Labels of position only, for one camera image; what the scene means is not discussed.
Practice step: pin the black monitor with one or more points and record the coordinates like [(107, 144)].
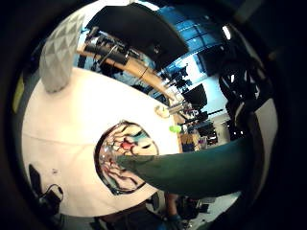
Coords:
[(195, 96)]

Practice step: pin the ceiling lamp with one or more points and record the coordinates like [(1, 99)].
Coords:
[(226, 32)]

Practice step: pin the small bright green object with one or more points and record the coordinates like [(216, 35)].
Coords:
[(175, 128)]

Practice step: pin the curved wooden desk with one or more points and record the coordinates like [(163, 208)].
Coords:
[(140, 68)]

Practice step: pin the large black panel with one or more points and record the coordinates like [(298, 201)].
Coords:
[(140, 28)]

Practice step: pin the colourful patterned round plate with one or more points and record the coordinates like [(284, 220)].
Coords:
[(131, 143)]

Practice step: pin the black equipment on desk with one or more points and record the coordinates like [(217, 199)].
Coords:
[(105, 48)]

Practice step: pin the grey faceted vase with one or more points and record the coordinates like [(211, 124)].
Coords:
[(59, 54)]

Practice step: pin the yellow object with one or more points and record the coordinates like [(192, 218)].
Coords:
[(18, 93)]

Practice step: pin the black phone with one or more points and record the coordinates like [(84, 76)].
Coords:
[(34, 179)]

